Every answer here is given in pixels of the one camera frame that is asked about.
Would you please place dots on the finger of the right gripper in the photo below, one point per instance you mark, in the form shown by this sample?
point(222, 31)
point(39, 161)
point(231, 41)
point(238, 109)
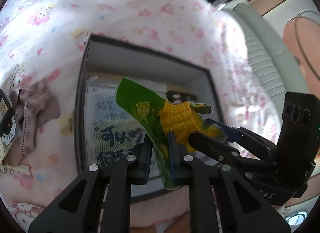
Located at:
point(222, 153)
point(252, 142)

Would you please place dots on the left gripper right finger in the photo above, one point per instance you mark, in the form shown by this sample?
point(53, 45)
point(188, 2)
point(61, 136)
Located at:
point(220, 199)

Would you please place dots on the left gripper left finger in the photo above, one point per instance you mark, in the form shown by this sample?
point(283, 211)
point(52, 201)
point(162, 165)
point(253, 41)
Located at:
point(98, 200)

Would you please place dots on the Shin-chan bead art pack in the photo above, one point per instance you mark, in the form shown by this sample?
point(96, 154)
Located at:
point(111, 133)

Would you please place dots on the black Smart Devil box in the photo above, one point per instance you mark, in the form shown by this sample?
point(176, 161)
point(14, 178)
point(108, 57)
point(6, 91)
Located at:
point(179, 97)

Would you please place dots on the corn snack bag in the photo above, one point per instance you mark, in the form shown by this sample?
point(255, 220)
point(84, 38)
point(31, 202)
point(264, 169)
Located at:
point(158, 116)

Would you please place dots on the grey green padded headboard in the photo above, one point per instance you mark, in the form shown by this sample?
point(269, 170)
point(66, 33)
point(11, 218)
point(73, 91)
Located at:
point(270, 59)

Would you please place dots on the beige patterned socks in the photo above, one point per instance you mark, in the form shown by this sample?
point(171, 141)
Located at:
point(33, 107)

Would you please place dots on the small black card box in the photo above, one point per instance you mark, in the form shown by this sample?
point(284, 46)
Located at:
point(10, 128)

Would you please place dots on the brown cardboard sheet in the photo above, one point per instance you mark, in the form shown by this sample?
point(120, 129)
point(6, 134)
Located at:
point(116, 78)

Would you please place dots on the black cardboard storage box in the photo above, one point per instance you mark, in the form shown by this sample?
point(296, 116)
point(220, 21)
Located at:
point(111, 56)

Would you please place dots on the pink cartoon print blanket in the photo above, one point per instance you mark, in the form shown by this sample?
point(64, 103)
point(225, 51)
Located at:
point(44, 40)

